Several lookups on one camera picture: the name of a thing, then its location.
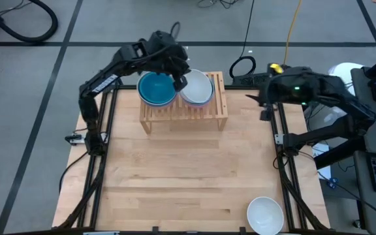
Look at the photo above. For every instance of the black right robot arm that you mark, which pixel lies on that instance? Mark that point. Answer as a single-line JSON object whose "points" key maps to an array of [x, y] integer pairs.
{"points": [[344, 101]]}

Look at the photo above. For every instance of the grey metal corner bracket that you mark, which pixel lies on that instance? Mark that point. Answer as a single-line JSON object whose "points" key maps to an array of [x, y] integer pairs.
{"points": [[278, 139], [104, 137]]}

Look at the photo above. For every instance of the black aluminium table frame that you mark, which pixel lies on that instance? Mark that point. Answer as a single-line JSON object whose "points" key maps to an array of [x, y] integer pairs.
{"points": [[280, 124]]}

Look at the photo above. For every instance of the wooden slatted shelf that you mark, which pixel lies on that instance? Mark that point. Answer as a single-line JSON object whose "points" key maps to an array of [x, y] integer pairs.
{"points": [[207, 112]]}

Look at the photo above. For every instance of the black desk beam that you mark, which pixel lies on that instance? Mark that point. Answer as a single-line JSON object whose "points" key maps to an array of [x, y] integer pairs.
{"points": [[338, 156]]}

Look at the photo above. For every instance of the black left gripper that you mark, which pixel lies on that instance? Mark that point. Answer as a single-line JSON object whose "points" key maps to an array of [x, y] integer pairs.
{"points": [[176, 62]]}

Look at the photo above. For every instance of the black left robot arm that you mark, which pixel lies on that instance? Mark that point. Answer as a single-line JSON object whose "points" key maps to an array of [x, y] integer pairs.
{"points": [[100, 85]]}

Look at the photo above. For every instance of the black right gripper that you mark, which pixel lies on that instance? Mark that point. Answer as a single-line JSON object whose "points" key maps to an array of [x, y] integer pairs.
{"points": [[286, 86]]}

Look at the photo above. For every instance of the blue clip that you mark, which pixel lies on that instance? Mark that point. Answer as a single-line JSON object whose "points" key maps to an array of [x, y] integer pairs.
{"points": [[332, 183]]}

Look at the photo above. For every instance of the white plastic bin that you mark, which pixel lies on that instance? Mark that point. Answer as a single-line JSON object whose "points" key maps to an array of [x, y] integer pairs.
{"points": [[351, 70]]}

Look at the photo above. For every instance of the teal bowl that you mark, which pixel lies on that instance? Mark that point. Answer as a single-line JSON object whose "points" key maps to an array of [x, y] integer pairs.
{"points": [[158, 106], [157, 88]]}

